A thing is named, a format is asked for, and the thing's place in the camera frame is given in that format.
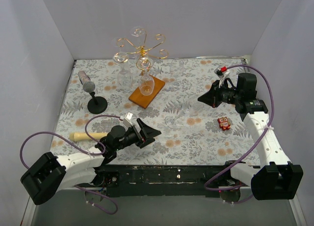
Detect ribbed clear wine glass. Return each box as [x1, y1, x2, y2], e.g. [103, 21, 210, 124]
[117, 62, 133, 89]

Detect round clear wine glass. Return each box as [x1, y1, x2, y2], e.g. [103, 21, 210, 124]
[112, 37, 129, 64]

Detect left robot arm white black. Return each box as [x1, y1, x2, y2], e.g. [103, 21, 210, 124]
[21, 118, 161, 205]

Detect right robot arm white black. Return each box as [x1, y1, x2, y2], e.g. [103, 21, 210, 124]
[198, 73, 303, 200]

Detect red owl toy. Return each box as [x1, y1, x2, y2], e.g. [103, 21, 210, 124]
[217, 116, 231, 131]

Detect floral patterned table mat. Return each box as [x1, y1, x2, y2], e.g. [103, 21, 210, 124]
[51, 58, 260, 165]

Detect microphone on black stand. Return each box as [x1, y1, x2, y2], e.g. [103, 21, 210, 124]
[78, 71, 108, 114]

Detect wooden pestle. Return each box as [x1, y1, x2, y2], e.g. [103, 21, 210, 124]
[69, 132, 107, 142]

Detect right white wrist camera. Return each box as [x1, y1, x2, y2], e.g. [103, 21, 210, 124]
[214, 66, 230, 86]

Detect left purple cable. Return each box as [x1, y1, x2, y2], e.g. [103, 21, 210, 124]
[19, 114, 126, 215]

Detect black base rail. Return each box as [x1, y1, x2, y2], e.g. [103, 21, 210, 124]
[71, 163, 236, 198]

